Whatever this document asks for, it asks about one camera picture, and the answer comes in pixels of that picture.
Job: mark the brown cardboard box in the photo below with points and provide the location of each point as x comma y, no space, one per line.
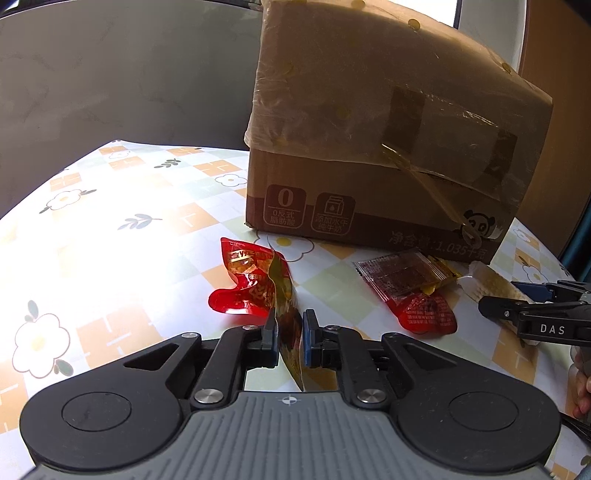
369,198

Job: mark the floral checked tablecloth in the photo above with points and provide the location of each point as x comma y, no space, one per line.
115,207

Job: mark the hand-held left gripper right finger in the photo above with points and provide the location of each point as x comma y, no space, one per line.
308,341

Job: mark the pale wafer snack packet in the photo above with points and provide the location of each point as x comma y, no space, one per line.
489,279

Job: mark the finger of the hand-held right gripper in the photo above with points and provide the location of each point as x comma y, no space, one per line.
535,290
501,308

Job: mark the wooden cabinet panel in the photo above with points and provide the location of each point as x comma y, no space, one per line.
563,46

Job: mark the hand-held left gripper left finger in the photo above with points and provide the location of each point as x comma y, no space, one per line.
272,339

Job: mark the person's right hand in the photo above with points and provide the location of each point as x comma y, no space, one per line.
584,387

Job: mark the red gold snack packet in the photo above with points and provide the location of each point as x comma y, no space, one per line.
249,272

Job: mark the red clear snack packet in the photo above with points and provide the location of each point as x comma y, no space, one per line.
425,314

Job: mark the yellow snack packet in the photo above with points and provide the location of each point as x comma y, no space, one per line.
445,274

